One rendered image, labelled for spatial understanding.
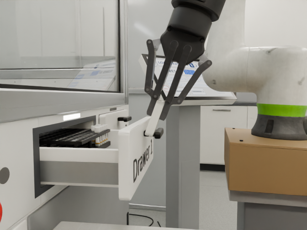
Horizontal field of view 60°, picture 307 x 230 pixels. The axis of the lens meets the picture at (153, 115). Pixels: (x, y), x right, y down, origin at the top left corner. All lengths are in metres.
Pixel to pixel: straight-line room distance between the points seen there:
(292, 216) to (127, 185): 0.49
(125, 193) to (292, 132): 0.49
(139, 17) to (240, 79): 1.67
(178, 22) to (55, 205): 0.40
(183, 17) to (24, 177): 0.36
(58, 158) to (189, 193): 1.18
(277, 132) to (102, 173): 0.48
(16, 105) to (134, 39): 1.95
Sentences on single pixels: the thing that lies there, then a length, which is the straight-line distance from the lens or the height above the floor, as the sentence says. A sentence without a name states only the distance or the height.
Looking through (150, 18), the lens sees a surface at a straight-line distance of 2.32.
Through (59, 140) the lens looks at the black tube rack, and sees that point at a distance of 0.52.
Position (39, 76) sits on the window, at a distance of 0.51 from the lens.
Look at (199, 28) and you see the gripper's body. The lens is 0.48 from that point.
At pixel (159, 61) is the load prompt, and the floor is 1.16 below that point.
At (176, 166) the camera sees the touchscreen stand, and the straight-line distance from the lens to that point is 1.49.
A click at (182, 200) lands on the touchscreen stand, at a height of 0.40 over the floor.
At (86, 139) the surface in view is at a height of 0.90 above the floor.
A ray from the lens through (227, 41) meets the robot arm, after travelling 0.81.
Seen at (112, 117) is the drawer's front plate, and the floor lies 0.91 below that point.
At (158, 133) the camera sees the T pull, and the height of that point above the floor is 0.91.
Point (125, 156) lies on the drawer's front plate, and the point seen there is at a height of 0.89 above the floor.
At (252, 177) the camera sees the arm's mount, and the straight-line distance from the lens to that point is 0.66.
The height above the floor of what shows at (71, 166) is 0.87.
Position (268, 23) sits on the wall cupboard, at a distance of 3.97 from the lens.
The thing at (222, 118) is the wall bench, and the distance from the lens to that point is 3.46.
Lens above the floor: 0.98
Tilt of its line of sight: 4 degrees down
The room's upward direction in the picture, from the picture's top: straight up
